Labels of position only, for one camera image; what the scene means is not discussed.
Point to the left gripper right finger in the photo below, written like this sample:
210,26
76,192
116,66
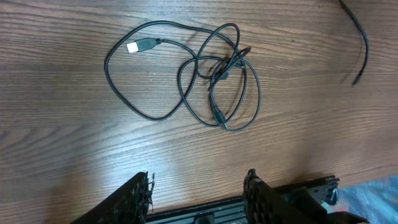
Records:
262,204

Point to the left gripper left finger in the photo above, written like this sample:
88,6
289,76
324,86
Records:
128,204

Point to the blue patterned cloth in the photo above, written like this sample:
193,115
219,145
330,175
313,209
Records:
375,200

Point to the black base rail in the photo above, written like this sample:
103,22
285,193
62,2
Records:
230,210

